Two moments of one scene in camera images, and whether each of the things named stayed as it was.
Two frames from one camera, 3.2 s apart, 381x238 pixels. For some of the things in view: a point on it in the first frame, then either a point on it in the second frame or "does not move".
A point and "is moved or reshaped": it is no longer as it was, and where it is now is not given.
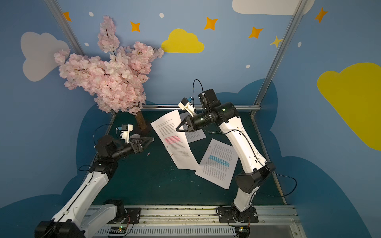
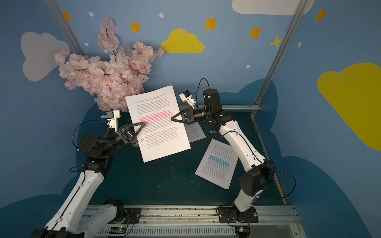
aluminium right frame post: (294, 22) does not move
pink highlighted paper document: (176, 143) is moved or reshaped
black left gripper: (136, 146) → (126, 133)
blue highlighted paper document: (218, 163) does not move
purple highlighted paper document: (192, 136) does not move
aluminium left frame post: (62, 24) does not move
